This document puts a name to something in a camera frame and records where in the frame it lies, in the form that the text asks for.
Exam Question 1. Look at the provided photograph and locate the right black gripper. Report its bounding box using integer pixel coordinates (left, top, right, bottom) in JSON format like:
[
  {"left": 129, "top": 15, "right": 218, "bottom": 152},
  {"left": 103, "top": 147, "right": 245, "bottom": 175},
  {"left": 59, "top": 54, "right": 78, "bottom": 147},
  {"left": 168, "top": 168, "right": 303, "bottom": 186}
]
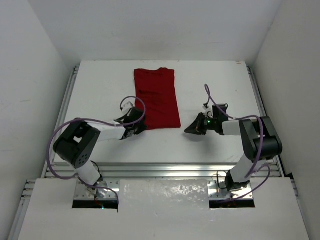
[{"left": 185, "top": 113, "right": 218, "bottom": 137}]

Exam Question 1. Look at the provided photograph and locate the red t shirt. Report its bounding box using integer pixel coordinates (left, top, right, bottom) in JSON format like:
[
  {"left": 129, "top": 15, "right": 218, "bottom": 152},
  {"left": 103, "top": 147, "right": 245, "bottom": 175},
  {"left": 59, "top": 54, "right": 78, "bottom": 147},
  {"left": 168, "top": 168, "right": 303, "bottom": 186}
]
[{"left": 133, "top": 67, "right": 181, "bottom": 131}]

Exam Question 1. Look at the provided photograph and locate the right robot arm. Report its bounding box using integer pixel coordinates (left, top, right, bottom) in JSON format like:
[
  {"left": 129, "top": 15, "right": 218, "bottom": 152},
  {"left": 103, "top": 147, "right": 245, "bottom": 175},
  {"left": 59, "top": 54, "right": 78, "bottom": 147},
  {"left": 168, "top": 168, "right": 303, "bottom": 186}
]
[{"left": 184, "top": 104, "right": 283, "bottom": 192}]

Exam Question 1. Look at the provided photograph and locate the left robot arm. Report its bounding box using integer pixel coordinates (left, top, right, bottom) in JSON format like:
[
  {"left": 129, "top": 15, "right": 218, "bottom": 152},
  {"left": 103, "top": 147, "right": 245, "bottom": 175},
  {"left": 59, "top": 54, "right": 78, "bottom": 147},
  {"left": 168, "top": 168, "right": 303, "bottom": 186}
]
[{"left": 53, "top": 106, "right": 147, "bottom": 187}]

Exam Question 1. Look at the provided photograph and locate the white foam cover panel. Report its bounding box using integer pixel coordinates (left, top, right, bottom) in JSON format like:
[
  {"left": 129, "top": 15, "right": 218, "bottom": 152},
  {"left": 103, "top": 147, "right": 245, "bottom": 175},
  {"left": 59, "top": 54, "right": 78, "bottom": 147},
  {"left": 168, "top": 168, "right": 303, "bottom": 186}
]
[{"left": 19, "top": 178, "right": 309, "bottom": 240}]

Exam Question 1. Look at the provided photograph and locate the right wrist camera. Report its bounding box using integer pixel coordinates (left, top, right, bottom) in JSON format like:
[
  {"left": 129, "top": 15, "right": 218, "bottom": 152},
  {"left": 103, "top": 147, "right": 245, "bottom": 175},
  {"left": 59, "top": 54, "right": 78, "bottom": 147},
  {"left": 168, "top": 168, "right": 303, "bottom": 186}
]
[{"left": 202, "top": 103, "right": 212, "bottom": 118}]

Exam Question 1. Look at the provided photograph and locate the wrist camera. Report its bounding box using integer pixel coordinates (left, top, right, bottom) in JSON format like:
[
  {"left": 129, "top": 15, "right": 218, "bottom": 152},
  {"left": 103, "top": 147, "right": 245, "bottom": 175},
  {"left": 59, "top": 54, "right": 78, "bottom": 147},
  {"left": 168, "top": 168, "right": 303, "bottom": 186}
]
[
  {"left": 202, "top": 103, "right": 212, "bottom": 118},
  {"left": 120, "top": 101, "right": 134, "bottom": 115}
]

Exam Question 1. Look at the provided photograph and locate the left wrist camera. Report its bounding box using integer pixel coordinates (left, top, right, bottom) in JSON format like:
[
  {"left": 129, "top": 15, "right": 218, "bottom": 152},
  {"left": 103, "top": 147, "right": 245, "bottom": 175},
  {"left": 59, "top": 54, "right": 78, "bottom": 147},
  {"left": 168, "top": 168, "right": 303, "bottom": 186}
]
[{"left": 120, "top": 101, "right": 134, "bottom": 115}]

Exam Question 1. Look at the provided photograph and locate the aluminium frame rail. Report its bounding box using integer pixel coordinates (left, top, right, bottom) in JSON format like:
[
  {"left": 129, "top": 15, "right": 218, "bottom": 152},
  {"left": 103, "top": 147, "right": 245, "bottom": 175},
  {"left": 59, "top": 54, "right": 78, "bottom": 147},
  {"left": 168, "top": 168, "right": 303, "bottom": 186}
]
[{"left": 40, "top": 64, "right": 294, "bottom": 182}]

